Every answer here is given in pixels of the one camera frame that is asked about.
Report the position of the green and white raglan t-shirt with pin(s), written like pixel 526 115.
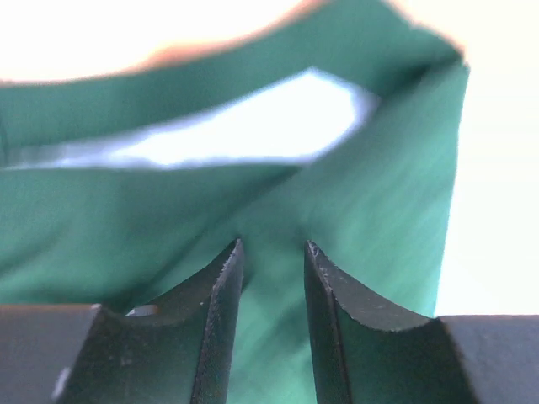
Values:
pixel 339 128

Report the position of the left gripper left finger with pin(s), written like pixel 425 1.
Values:
pixel 176 348

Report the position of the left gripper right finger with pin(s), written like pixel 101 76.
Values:
pixel 367 349

